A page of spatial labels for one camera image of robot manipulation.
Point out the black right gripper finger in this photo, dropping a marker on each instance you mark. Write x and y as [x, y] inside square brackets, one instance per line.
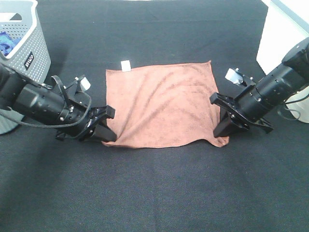
[103, 133]

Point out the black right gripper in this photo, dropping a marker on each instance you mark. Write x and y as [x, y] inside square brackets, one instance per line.
[229, 104]

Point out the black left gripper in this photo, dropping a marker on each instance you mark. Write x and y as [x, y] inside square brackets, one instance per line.
[82, 119]

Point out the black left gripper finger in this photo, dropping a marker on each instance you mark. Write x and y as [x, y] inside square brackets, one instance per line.
[264, 125]
[226, 126]

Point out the brown terry towel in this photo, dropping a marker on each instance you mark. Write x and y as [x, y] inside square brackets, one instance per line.
[163, 106]

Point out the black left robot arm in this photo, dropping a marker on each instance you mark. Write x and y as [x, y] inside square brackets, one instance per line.
[68, 108]

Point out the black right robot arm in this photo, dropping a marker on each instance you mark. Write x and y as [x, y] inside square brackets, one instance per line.
[290, 76]

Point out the white towel label tag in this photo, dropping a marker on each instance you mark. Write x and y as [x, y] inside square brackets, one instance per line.
[125, 66]

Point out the grey perforated laundry basket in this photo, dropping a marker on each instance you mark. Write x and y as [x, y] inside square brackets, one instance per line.
[28, 63]

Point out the white bin at right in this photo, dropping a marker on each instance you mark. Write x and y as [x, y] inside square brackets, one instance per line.
[286, 24]

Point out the blue towel in basket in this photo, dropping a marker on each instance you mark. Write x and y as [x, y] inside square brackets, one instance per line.
[7, 44]

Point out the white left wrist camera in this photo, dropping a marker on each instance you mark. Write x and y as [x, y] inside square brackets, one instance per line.
[84, 84]

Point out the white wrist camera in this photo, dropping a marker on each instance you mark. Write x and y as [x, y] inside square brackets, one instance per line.
[84, 84]
[234, 76]

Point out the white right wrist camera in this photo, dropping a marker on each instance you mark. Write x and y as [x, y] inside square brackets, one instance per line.
[234, 76]

